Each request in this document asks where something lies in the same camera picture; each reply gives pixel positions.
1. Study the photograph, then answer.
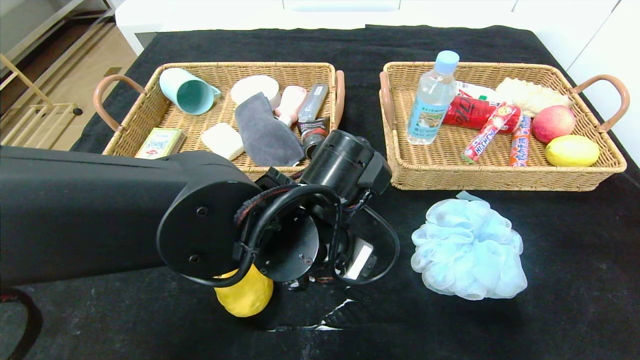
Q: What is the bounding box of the black and red tube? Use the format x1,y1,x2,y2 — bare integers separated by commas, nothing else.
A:
297,116,331,160

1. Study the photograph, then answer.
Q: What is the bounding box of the white soap bar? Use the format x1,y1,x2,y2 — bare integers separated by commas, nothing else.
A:
200,122,246,161

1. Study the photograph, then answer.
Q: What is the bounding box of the white round dish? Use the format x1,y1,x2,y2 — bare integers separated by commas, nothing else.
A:
230,75,281,108

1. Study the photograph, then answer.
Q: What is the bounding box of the orange sausage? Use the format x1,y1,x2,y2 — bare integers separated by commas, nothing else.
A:
509,114,532,167

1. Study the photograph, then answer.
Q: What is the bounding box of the white side cabinet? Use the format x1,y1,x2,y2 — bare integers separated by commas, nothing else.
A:
114,0,173,56

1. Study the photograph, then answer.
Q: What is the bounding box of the red Hi-Chew candy stick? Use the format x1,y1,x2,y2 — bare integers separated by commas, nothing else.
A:
461,102,521,164

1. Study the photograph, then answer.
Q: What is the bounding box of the yellow pear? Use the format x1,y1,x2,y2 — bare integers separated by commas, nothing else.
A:
214,264,274,318

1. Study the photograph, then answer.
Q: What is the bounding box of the brown low shelf unit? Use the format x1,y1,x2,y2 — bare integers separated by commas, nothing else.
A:
0,0,116,76

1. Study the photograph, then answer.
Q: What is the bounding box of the grey cloth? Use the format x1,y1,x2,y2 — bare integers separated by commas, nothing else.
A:
234,92,305,167

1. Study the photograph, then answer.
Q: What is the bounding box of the wicker basket with handles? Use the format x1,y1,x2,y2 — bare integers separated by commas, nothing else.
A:
378,61,630,192
93,61,346,182

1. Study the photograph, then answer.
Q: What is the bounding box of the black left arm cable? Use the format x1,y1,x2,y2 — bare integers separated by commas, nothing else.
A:
182,184,401,288

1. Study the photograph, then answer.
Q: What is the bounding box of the red peach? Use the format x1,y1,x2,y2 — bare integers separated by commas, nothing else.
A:
531,105,577,144

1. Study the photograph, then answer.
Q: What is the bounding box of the white snack packet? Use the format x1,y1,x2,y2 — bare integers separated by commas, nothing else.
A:
456,81,501,103

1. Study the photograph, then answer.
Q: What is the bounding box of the teal plastic cup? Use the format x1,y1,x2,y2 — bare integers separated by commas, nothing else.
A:
159,68,222,116

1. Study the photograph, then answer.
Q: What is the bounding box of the yellow lemon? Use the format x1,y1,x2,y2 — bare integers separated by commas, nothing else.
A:
545,135,601,168

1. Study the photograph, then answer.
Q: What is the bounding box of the pink and white small bottle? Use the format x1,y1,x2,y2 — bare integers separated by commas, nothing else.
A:
274,85,307,128

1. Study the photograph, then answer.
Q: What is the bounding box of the red cola can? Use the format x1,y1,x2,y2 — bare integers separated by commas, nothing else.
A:
442,96,523,135

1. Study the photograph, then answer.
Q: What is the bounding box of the wooden rack on wheels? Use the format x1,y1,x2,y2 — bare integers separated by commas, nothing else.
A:
0,52,84,148

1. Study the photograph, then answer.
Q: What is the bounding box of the grey tube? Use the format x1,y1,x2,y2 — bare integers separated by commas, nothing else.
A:
298,84,330,123

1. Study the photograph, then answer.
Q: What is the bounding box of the clear water bottle blue cap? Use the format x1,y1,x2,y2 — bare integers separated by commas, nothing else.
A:
407,50,460,146

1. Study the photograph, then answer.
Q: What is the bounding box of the green card box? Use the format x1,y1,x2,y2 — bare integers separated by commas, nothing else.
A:
135,128,187,160

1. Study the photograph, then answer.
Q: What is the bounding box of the light blue bath pouf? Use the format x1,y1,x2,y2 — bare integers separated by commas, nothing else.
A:
410,199,528,301

